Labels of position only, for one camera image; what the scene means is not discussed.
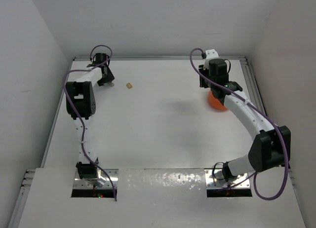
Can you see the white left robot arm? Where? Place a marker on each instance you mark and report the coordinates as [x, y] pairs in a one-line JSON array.
[[269, 145]]

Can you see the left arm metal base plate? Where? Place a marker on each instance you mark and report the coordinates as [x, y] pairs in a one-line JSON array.
[[100, 182]]

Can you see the orange round divided container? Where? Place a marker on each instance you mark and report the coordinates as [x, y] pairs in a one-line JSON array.
[[215, 103]]

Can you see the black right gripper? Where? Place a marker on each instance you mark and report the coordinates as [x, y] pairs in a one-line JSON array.
[[104, 73]]

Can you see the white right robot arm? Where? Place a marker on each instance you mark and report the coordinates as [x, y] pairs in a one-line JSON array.
[[81, 106]]

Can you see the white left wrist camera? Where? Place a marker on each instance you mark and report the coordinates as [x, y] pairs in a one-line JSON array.
[[209, 55]]

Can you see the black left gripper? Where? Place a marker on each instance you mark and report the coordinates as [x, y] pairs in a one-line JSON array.
[[204, 82]]

